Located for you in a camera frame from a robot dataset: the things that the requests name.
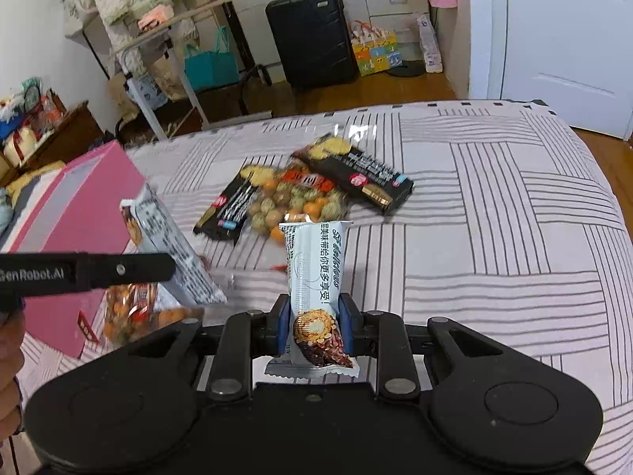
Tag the white fluffy coat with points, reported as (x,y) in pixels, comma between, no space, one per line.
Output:
(133,0)

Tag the white snack bar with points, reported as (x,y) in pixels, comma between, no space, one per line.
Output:
(163,227)
(314,267)

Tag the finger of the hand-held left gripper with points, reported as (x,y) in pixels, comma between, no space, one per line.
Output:
(123,269)

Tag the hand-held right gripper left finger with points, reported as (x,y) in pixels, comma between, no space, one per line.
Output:
(283,321)

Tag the person's left hand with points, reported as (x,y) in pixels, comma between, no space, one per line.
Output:
(10,366)

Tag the black suitcase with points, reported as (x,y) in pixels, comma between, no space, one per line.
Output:
(311,39)

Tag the striped bed sheet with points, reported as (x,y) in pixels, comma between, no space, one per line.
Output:
(494,208)

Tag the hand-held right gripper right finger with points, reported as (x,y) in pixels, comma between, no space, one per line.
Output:
(346,321)

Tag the colourful gift box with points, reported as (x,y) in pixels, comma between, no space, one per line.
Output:
(376,54)

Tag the white tall package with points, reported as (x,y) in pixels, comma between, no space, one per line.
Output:
(429,44)

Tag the cream bag with red ribbon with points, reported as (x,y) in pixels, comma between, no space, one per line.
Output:
(20,146)

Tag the red gift bag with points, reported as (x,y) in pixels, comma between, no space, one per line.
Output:
(52,109)

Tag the blue basin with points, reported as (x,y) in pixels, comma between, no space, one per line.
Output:
(10,118)

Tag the teal shopping bag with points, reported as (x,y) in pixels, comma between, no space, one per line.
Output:
(212,67)

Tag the brown paper bag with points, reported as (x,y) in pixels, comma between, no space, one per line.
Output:
(118,99)

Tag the wooden nightstand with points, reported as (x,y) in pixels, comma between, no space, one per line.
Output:
(69,138)

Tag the clear bag of coated peanuts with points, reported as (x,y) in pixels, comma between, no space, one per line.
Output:
(277,208)
(133,316)

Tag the pink pouch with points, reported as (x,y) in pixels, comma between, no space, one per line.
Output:
(154,17)

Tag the tilted wooden side table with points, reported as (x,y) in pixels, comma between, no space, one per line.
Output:
(198,10)

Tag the black cracker packet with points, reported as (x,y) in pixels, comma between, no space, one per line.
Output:
(232,208)
(366,173)

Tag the pink cardboard box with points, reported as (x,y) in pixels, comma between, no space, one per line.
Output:
(74,208)

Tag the black round base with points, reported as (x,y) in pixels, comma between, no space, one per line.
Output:
(405,69)

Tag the white door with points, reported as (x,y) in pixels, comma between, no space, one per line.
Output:
(554,34)

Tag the blue white printed bag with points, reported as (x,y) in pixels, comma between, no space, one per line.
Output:
(148,90)

